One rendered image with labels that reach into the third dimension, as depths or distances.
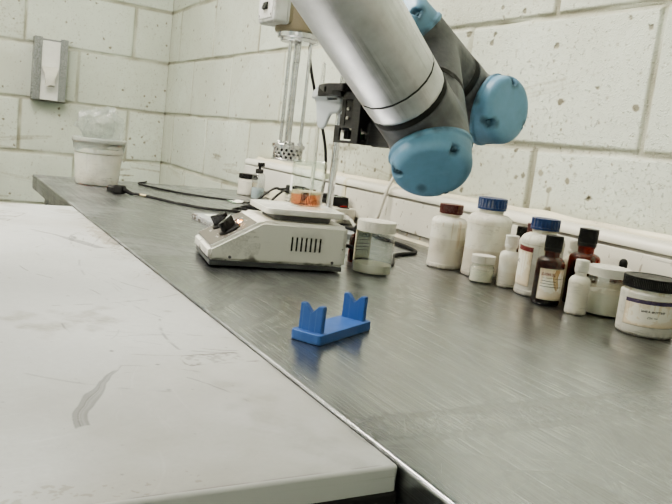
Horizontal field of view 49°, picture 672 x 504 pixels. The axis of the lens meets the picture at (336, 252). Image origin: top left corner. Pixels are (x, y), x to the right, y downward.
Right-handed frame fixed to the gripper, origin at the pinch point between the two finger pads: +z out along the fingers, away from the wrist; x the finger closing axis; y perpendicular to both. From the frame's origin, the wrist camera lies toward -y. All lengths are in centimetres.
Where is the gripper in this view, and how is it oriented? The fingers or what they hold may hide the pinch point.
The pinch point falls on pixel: (322, 91)
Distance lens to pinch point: 108.7
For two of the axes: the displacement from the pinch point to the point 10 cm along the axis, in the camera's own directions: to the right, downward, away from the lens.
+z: -6.0, -1.7, 7.9
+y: -1.1, 9.9, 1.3
